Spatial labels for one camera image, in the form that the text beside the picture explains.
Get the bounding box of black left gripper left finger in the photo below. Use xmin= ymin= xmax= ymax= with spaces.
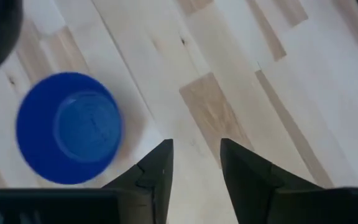
xmin=102 ymin=138 xmax=174 ymax=224

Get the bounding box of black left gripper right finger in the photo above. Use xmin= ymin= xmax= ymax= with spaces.
xmin=220 ymin=138 xmax=323 ymax=224

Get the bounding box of blue mini bowl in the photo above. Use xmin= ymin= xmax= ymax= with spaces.
xmin=15 ymin=71 xmax=124 ymax=186

